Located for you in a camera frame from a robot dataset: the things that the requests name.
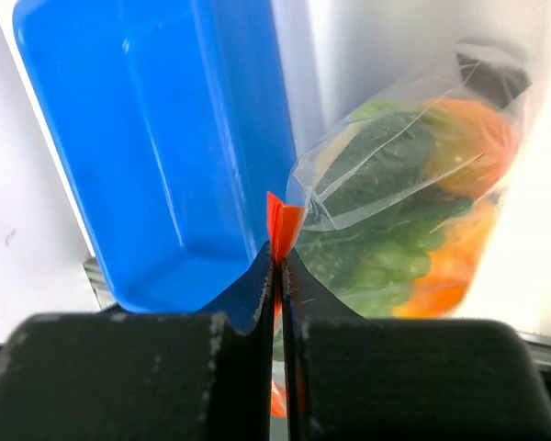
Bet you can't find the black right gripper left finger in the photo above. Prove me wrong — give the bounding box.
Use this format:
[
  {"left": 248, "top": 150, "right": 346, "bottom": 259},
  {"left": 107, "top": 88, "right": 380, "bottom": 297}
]
[{"left": 0, "top": 246, "right": 276, "bottom": 440}]

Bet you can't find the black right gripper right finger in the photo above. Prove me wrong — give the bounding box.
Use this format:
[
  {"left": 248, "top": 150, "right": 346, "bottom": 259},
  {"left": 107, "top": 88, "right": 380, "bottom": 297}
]
[{"left": 281, "top": 253, "right": 551, "bottom": 440}]

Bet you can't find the green grape bunch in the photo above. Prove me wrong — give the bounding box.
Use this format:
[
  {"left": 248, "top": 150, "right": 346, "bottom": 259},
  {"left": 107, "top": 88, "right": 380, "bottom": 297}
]
[{"left": 339, "top": 228, "right": 444, "bottom": 318}]

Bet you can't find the yellow orange mango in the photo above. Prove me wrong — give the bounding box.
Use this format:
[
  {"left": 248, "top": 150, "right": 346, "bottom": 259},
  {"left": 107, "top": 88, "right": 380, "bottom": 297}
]
[{"left": 392, "top": 198, "right": 498, "bottom": 318}]

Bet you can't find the clear zip top bag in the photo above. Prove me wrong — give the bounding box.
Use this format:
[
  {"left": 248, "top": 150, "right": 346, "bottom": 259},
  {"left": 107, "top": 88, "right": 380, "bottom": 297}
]
[{"left": 265, "top": 39, "right": 551, "bottom": 419}]

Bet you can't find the green chili pepper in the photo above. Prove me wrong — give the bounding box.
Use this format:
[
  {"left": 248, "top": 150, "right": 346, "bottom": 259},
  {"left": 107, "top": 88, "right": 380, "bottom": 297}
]
[{"left": 392, "top": 197, "right": 473, "bottom": 228}]

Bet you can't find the dark green cucumber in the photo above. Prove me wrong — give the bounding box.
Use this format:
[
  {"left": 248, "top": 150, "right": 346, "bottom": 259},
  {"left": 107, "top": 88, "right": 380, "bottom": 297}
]
[{"left": 296, "top": 111, "right": 433, "bottom": 291}]

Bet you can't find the red orange mango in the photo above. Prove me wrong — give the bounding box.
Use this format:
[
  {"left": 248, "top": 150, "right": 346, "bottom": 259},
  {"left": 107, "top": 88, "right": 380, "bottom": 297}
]
[{"left": 422, "top": 98, "right": 519, "bottom": 199}]

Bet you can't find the blue plastic tray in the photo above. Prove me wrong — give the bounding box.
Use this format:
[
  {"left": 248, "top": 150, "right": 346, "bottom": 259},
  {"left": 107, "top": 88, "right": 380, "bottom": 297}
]
[{"left": 13, "top": 0, "right": 296, "bottom": 312}]

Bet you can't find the aluminium mounting rail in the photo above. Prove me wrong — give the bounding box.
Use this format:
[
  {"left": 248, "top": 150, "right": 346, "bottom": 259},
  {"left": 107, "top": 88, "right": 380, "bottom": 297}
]
[{"left": 0, "top": 256, "right": 551, "bottom": 387}]

